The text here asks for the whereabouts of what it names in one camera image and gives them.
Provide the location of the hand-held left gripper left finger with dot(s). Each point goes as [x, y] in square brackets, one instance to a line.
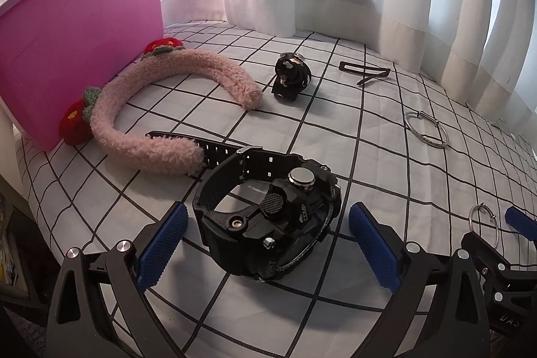
[161, 247]

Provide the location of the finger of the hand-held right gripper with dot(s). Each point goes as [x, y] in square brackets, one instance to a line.
[522, 220]
[482, 255]

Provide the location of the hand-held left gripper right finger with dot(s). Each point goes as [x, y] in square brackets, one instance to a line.
[375, 247]

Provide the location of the thin silver hoop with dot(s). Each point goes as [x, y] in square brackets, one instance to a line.
[470, 220]

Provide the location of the black chunky wristwatch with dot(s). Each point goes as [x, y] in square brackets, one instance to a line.
[251, 232]

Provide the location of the pink fuzzy strawberry headband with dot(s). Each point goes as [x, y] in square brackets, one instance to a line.
[138, 123]

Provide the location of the silver bangle with clasp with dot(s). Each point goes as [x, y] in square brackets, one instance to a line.
[419, 114]

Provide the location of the dark hollow hair clip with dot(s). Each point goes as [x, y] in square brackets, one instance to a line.
[384, 73]

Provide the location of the pink plastic basin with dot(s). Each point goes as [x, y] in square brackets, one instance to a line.
[84, 26]

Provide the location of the white black-grid tablecloth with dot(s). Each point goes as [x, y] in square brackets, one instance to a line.
[377, 173]

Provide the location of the dark furniture edge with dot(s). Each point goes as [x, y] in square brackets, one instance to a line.
[16, 257]

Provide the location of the dark slim hair clip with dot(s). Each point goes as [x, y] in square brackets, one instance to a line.
[367, 80]

